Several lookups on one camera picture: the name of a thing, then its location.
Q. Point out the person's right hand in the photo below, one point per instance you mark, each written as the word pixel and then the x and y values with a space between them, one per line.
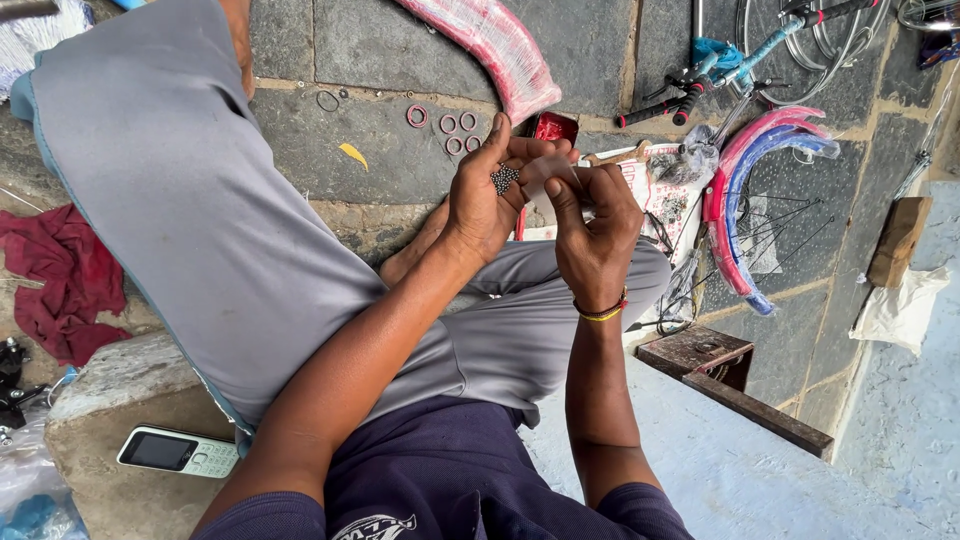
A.
pixel 596 247

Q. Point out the person's left hand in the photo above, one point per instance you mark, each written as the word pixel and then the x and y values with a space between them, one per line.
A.
pixel 480 210

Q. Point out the pile of small steel balls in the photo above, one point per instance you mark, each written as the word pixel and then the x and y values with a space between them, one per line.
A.
pixel 504 178

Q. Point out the small clear plastic bag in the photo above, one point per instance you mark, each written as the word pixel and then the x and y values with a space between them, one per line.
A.
pixel 541 176

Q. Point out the yellow thread wristband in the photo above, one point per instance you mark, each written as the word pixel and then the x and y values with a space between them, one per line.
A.
pixel 602 317

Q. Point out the printed white paper sheet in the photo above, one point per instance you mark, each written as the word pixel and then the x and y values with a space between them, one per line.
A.
pixel 664 202

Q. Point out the person's bare foot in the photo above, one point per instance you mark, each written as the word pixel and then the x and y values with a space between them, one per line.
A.
pixel 409 259

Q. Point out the brown flat spanner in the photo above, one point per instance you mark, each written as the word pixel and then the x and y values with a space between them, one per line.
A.
pixel 619 156

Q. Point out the open red grease tin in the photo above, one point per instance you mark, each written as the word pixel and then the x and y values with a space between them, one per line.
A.
pixel 555 127

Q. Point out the clear bag of small parts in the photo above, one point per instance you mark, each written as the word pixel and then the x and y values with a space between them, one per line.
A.
pixel 686 161

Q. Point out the wrapped red mudguard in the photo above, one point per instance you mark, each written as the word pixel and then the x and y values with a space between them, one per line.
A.
pixel 720 225

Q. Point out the wrapped blue mudguard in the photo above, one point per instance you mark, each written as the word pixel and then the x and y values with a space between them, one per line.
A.
pixel 739 255

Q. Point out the wrapped pink mudguard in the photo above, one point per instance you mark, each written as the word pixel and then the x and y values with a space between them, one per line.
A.
pixel 499 45

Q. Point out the rusty brown metal stand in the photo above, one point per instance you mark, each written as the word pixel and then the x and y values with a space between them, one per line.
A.
pixel 720 375

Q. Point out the person's navy shirt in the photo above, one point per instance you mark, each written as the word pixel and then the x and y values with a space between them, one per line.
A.
pixel 435 480

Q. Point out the silver bicycle wheel rim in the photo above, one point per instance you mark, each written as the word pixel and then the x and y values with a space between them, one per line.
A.
pixel 814 56

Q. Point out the person's grey trousers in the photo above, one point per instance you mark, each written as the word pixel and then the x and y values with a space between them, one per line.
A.
pixel 187 187

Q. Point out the brown wooden block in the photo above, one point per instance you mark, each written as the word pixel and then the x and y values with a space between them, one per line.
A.
pixel 898 240

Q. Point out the white cloth bag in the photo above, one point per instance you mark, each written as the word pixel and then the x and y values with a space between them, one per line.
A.
pixel 900 307

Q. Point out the bundle of silver spokes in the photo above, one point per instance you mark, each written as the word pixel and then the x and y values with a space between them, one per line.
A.
pixel 919 165

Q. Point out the white keypad mobile phone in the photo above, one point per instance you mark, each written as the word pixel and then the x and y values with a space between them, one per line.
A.
pixel 178 452

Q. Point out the grey stone block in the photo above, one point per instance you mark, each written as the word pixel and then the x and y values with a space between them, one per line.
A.
pixel 127 397

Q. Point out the silver wheel with coloured wrap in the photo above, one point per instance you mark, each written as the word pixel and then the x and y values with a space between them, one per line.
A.
pixel 934 22

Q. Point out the dark red cloth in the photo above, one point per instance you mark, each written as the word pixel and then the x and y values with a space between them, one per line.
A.
pixel 67 285

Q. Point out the white fringed cloth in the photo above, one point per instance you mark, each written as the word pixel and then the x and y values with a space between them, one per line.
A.
pixel 34 41

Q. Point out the black metal bicycle part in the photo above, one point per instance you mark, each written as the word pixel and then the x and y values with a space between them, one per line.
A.
pixel 11 382

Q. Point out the crumpled clear plastic bag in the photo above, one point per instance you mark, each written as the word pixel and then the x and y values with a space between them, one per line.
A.
pixel 26 487

